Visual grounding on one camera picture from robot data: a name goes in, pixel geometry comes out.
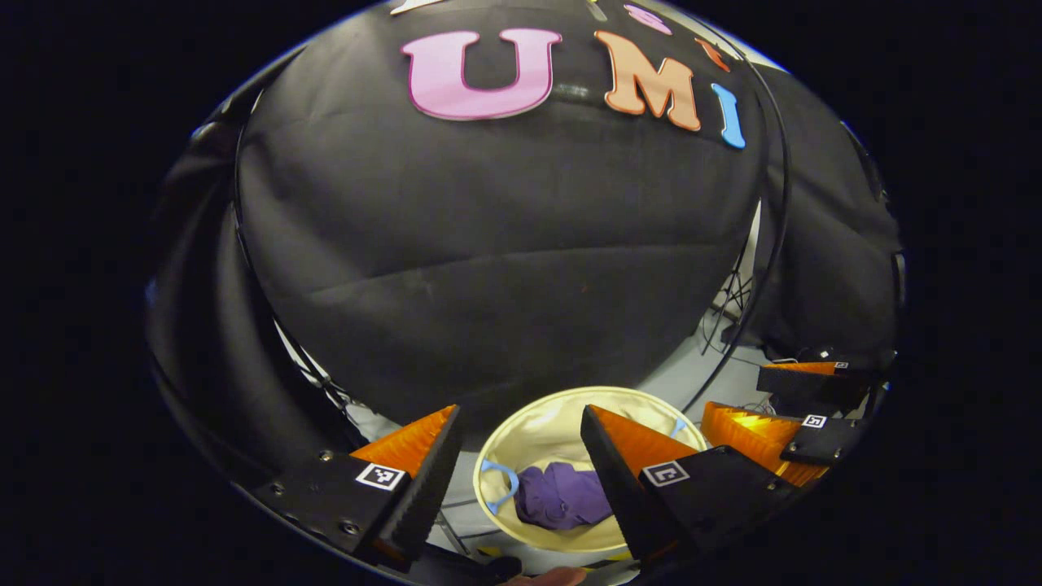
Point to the purple ribbed shirt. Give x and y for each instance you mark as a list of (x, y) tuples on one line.
[(562, 496)]

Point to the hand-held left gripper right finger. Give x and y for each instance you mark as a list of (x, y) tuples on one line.
[(615, 488)]

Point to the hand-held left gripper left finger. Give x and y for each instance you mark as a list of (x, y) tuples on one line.
[(427, 488)]

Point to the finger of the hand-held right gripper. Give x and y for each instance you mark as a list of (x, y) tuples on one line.
[(826, 443), (814, 387)]

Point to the cream laundry hamper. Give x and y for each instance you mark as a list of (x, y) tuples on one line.
[(545, 423)]

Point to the black backdrop cloth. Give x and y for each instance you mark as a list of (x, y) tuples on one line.
[(488, 244)]

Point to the black tripod stand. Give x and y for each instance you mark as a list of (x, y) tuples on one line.
[(728, 313)]

